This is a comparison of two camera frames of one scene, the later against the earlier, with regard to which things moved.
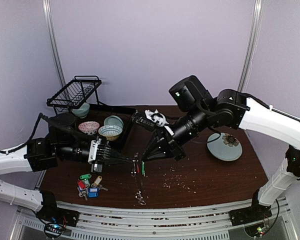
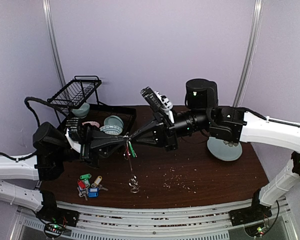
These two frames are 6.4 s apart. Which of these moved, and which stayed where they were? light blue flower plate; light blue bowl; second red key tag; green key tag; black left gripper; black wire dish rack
Moved: green key tag; black left gripper
Stayed: black wire dish rack; light blue flower plate; second red key tag; light blue bowl
